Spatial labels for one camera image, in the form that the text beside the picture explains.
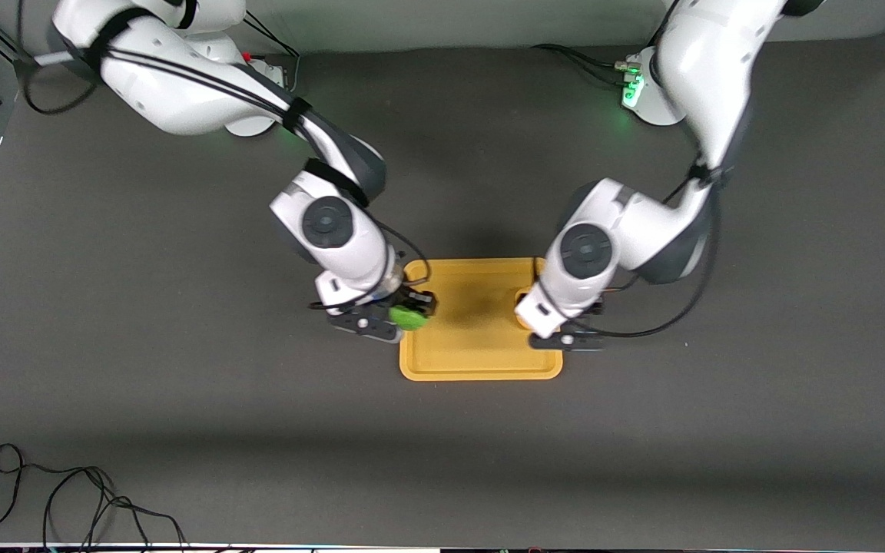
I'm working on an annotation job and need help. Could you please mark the yellow plastic tray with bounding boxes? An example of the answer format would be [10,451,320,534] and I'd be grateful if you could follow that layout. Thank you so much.
[399,257,564,382]

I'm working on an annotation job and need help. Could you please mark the black left arm base cable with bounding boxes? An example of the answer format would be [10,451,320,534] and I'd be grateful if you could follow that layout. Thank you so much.
[532,43,643,87]

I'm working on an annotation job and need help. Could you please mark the loose thin black cable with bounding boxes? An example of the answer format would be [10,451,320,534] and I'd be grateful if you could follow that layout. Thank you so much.
[0,443,188,551]

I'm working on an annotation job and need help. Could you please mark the black right arm base cable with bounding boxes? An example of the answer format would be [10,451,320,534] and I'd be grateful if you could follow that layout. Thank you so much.
[243,14,302,93]

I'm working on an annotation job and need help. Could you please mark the yellow potato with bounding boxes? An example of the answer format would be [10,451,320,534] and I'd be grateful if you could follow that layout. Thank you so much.
[515,287,538,330]

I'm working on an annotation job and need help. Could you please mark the black arm base cable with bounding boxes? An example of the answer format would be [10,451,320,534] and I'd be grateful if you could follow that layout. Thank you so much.
[532,43,643,87]
[243,14,302,93]

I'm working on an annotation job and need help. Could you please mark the green apple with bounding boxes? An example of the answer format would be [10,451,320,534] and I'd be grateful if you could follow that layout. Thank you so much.
[388,305,430,332]

